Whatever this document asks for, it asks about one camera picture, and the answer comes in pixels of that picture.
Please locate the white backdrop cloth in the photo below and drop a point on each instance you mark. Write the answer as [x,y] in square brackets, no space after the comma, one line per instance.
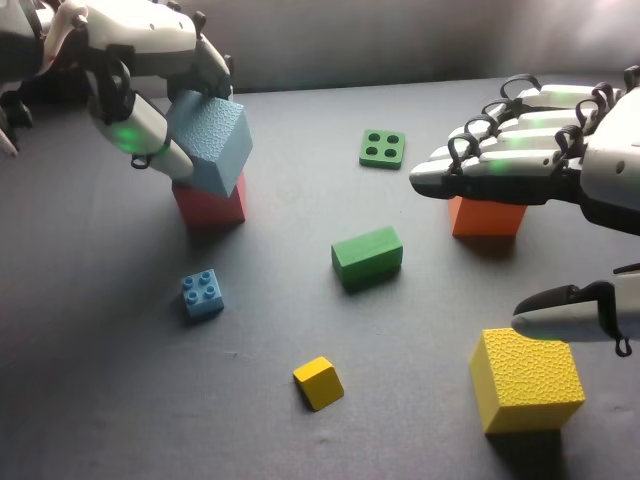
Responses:
[400,40]

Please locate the small yellow block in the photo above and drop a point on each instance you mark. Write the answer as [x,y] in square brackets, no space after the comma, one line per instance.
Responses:
[319,384]

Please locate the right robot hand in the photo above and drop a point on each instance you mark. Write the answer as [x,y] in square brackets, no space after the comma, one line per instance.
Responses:
[610,165]

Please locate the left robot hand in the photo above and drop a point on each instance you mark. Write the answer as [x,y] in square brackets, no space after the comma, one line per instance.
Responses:
[145,30]

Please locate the grey table cloth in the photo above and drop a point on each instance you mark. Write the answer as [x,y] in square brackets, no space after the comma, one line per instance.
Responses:
[125,375]

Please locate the red block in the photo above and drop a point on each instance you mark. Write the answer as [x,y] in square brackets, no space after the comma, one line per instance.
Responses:
[215,210]

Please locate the large light blue textured cube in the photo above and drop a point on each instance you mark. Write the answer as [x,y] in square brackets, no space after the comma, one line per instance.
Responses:
[215,145]

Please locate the small blue studded brick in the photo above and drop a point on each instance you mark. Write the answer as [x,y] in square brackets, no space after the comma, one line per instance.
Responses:
[202,297]

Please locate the green rectangular block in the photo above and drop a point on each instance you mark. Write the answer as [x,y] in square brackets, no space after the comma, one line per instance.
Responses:
[367,257]

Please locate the large yellow textured cube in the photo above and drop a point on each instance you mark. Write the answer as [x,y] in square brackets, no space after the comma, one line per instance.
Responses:
[525,385]

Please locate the green plate with four holes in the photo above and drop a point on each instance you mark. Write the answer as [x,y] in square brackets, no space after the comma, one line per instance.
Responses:
[382,150]

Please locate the orange textured cube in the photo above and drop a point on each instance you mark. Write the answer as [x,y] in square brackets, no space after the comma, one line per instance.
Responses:
[485,220]

